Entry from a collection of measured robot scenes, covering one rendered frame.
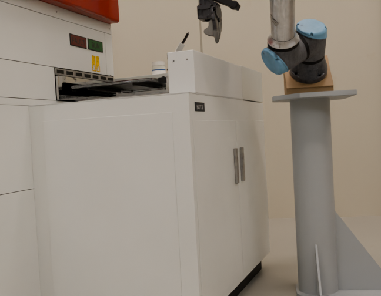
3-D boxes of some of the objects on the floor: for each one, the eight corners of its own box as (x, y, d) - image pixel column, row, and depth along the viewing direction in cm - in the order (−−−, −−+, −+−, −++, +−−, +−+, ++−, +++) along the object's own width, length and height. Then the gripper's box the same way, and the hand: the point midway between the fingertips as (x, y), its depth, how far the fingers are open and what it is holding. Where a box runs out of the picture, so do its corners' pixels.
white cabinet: (42, 330, 182) (27, 106, 179) (157, 261, 271) (149, 111, 269) (206, 350, 158) (193, 92, 155) (274, 268, 247) (266, 103, 244)
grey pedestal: (395, 276, 223) (387, 93, 221) (427, 312, 180) (418, 84, 177) (280, 277, 231) (271, 100, 228) (283, 312, 187) (273, 93, 185)
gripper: (202, -5, 206) (205, 46, 207) (194, -11, 198) (197, 43, 198) (222, -8, 203) (225, 44, 204) (216, -14, 194) (218, 40, 195)
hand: (218, 40), depth 200 cm, fingers closed
